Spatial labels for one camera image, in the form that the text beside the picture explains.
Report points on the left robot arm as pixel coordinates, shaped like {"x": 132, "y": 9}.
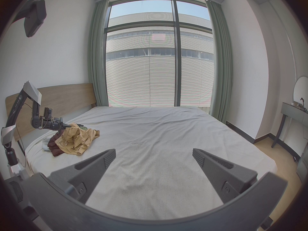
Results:
{"x": 32, "y": 90}

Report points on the brown shorts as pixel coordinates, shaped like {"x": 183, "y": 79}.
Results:
{"x": 54, "y": 148}

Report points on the round mirror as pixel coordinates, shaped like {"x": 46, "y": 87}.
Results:
{"x": 302, "y": 90}

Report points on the blue-green curtain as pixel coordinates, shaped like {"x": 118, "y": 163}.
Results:
{"x": 97, "y": 56}
{"x": 220, "y": 68}

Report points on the tan shorts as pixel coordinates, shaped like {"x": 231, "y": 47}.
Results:
{"x": 79, "y": 141}

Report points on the grey console table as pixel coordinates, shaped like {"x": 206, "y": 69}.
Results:
{"x": 294, "y": 114}

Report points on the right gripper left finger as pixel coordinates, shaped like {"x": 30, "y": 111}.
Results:
{"x": 92, "y": 178}

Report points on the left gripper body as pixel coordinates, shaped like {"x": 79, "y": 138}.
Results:
{"x": 55, "y": 124}

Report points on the pale grey garment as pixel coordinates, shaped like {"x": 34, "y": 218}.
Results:
{"x": 45, "y": 145}

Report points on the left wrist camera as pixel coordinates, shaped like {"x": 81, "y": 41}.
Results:
{"x": 48, "y": 112}

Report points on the window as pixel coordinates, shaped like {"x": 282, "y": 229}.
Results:
{"x": 158, "y": 80}

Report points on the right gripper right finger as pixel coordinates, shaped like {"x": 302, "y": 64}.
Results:
{"x": 216, "y": 178}

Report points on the bed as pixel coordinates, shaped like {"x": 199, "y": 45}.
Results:
{"x": 156, "y": 138}

